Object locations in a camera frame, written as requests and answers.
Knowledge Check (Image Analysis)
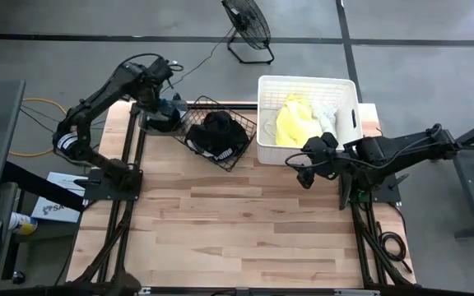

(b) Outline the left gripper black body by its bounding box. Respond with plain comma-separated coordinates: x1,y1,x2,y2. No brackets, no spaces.
137,76,170,111

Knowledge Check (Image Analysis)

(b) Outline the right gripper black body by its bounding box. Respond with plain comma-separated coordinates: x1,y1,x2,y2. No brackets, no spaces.
301,131,341,168

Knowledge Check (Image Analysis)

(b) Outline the neon yellow garment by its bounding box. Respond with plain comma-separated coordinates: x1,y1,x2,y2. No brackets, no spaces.
275,93,324,148

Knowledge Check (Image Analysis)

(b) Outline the black garment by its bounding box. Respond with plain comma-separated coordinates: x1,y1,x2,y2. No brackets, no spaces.
184,109,251,164

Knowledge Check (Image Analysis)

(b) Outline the dark Puma waistband garment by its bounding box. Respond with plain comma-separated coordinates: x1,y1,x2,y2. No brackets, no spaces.
185,139,236,162

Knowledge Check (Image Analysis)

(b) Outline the black wire basket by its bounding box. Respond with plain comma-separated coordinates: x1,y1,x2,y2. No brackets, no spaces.
172,95,258,173

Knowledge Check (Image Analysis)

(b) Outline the white perforated plastic basket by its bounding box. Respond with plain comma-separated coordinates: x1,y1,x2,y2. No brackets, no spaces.
256,75,365,167

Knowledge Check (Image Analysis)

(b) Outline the black floor fan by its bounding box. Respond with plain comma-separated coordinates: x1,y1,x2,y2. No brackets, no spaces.
220,0,276,66

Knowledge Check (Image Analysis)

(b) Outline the white paper box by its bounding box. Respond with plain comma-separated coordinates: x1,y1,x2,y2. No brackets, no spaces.
30,171,88,224

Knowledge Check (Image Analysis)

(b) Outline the black diagonal bar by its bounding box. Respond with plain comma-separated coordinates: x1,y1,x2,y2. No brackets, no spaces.
2,162,86,213

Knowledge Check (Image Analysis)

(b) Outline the white yellow spray can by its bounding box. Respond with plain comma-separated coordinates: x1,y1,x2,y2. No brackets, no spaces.
7,211,39,236

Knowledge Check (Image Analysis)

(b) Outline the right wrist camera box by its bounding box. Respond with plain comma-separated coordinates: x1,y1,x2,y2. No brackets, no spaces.
296,166,317,191

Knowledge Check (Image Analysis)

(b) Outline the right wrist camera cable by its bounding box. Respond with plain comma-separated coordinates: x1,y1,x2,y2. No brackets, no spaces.
284,151,347,178

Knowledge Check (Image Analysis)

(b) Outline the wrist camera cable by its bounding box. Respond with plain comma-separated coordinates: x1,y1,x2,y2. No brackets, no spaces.
160,59,185,94
284,151,347,178

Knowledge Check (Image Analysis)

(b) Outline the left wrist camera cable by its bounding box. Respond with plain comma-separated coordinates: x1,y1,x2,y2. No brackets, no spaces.
160,59,185,94

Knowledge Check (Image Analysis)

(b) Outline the thin black fan cable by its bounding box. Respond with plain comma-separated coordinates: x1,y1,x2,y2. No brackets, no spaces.
160,26,236,94

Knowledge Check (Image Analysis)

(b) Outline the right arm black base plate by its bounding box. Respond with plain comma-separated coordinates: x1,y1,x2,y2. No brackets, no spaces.
342,164,402,205

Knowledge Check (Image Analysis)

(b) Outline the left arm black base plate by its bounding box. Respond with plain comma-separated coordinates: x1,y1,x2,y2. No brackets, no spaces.
82,168,143,202

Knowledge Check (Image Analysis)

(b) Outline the yellow cable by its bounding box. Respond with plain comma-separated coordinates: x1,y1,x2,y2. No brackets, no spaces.
0,69,74,158

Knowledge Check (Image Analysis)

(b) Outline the coiled black cable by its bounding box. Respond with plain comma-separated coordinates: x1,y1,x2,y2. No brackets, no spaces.
374,220,414,275

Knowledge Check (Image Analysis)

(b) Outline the black aluminium table frame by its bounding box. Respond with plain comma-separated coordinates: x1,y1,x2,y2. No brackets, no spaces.
66,100,417,296

